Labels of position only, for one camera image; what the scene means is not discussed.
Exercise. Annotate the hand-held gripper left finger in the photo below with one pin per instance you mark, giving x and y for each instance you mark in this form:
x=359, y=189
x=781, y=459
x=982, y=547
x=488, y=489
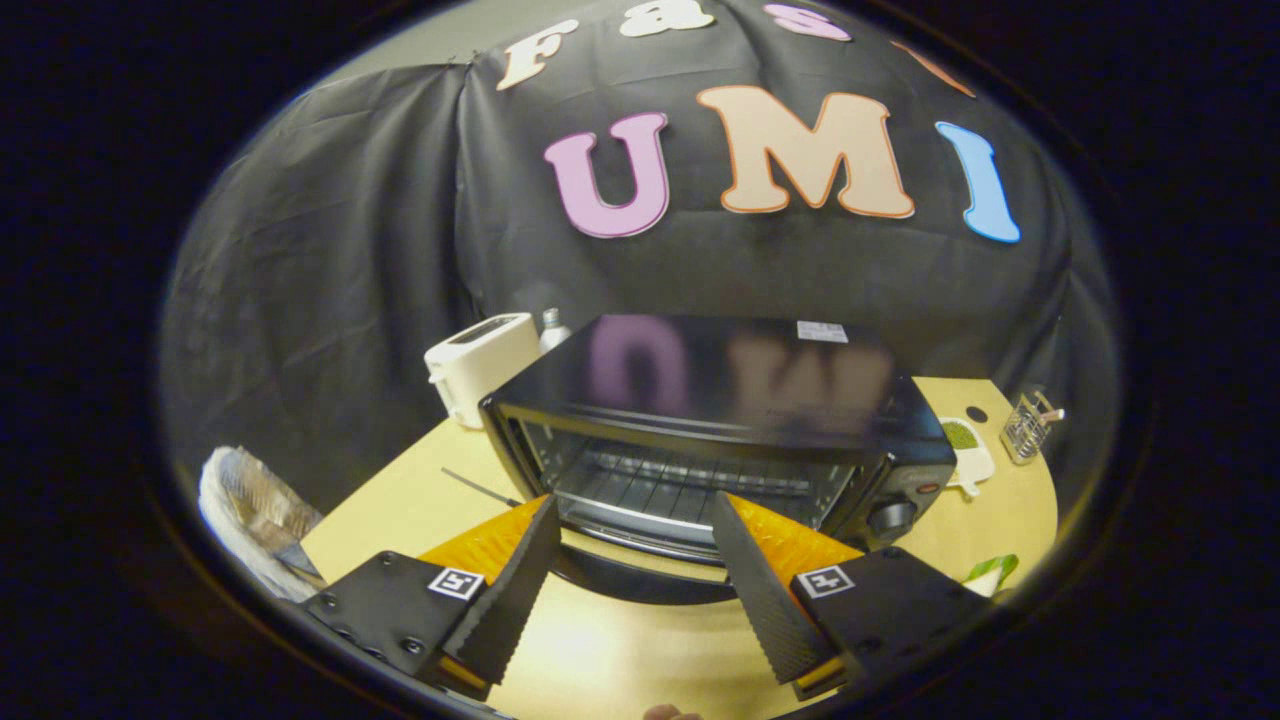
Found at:
x=515, y=585

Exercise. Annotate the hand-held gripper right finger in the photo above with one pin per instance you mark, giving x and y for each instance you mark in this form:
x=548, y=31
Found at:
x=760, y=590

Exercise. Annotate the black toaster oven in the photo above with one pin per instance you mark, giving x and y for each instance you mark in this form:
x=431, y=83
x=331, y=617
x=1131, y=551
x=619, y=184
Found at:
x=720, y=420

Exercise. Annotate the white pop-up toaster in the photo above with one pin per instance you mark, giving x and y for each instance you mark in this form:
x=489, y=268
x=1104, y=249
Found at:
x=480, y=365

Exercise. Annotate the black round tray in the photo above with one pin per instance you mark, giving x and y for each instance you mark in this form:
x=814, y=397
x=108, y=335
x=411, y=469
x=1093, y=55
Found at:
x=640, y=585

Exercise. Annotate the green and white packet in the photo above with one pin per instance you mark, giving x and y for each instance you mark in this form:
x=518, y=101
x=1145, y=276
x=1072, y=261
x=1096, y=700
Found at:
x=992, y=574

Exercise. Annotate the white and green avocado-shaped board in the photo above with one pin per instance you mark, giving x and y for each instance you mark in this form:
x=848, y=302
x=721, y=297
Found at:
x=968, y=450

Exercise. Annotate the clear bottle with white cap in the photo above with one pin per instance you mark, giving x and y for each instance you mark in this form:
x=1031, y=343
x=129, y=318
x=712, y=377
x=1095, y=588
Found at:
x=553, y=332

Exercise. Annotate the bin with white liner bag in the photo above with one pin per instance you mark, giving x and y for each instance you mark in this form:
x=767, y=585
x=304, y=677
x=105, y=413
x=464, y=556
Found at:
x=255, y=520

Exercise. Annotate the black backdrop cloth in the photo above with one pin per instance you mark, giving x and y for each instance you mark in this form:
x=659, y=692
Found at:
x=400, y=250

